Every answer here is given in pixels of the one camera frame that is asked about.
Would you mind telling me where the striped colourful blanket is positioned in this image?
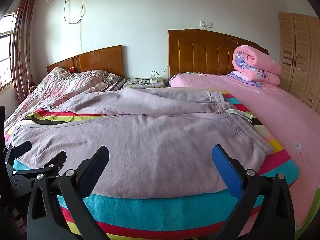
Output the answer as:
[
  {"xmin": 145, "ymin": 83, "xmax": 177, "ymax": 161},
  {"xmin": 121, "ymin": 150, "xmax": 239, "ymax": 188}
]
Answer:
[{"xmin": 4, "ymin": 91, "xmax": 300, "ymax": 240}]

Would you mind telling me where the red patterned curtain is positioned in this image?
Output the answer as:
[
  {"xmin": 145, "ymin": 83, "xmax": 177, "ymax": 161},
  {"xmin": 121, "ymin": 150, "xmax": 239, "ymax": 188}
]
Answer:
[{"xmin": 12, "ymin": 0, "xmax": 38, "ymax": 105}]

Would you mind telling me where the air conditioner cable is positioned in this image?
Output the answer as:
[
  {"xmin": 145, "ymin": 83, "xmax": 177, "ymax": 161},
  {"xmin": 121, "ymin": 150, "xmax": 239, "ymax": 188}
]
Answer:
[{"xmin": 63, "ymin": 0, "xmax": 84, "ymax": 52}]

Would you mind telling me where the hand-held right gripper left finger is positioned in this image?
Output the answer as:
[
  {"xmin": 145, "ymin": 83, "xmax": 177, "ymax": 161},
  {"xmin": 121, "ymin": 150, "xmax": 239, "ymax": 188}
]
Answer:
[{"xmin": 26, "ymin": 145, "xmax": 110, "ymax": 240}]

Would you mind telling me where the tall padded wooden headboard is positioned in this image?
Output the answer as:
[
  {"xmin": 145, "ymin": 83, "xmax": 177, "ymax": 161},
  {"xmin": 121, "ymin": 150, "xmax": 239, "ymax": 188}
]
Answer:
[{"xmin": 167, "ymin": 29, "xmax": 269, "ymax": 87}]

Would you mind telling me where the lilac knit sweater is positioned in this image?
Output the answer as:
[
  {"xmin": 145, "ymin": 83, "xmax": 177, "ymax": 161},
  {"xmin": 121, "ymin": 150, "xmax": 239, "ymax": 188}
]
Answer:
[{"xmin": 11, "ymin": 88, "xmax": 274, "ymax": 200}]

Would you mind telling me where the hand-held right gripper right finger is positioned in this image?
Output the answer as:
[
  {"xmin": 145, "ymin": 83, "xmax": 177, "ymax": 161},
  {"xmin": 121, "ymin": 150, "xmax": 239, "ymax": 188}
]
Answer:
[{"xmin": 212, "ymin": 144, "xmax": 295, "ymax": 240}]

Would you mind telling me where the light wooden wardrobe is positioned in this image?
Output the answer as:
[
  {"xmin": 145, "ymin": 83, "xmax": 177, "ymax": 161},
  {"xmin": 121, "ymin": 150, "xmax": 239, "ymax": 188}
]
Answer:
[{"xmin": 279, "ymin": 12, "xmax": 320, "ymax": 111}]

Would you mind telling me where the low plain wooden headboard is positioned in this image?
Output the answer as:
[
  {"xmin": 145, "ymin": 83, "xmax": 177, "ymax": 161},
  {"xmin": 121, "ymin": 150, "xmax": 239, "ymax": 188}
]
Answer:
[{"xmin": 46, "ymin": 45, "xmax": 125, "ymax": 79}]

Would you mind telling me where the pink bed sheet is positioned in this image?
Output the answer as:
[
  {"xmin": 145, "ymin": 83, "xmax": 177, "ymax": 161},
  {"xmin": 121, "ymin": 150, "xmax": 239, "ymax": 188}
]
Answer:
[{"xmin": 169, "ymin": 72, "xmax": 320, "ymax": 230}]

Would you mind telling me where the floral patterned quilt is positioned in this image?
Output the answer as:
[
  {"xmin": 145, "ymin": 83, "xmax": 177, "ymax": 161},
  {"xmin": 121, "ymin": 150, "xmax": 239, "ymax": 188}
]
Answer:
[{"xmin": 5, "ymin": 67, "xmax": 125, "ymax": 130}]

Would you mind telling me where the rolled pink floral quilt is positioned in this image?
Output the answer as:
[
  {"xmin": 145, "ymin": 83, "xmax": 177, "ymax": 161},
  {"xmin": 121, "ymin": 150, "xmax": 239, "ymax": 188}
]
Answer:
[{"xmin": 229, "ymin": 45, "xmax": 282, "ymax": 88}]

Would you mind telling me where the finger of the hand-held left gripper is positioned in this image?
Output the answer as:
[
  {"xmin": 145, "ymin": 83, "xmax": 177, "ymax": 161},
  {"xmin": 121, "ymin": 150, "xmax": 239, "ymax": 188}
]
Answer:
[
  {"xmin": 4, "ymin": 141, "xmax": 32, "ymax": 172},
  {"xmin": 11, "ymin": 151, "xmax": 67, "ymax": 188}
]

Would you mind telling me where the nightstand with patterned cover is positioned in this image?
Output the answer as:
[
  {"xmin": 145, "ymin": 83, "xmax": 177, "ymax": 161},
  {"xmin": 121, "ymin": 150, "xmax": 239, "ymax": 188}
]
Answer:
[{"xmin": 124, "ymin": 77, "xmax": 168, "ymax": 89}]

